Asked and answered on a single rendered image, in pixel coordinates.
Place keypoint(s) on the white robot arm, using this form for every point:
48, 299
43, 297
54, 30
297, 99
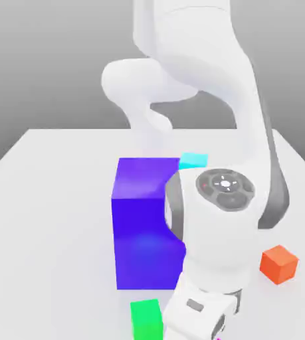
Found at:
221, 239

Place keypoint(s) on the small cyan cube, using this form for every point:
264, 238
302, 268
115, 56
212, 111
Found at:
193, 160

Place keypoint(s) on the large blue box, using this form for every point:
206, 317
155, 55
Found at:
141, 239

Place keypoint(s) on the small orange cube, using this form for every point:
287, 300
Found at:
278, 264

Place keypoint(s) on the small green cube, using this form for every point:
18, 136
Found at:
146, 321

